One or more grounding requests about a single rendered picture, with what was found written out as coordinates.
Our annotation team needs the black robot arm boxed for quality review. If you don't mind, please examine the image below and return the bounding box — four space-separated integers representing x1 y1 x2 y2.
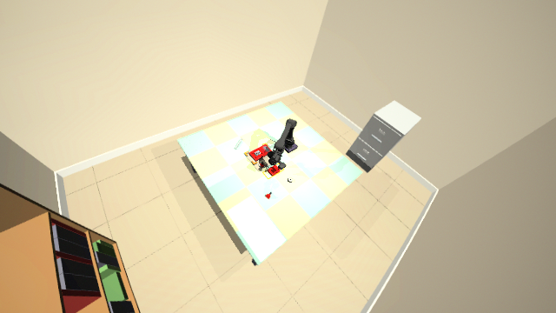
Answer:
268 118 297 166

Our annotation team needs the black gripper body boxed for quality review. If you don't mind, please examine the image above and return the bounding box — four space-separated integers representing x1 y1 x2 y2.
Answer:
267 151 287 170

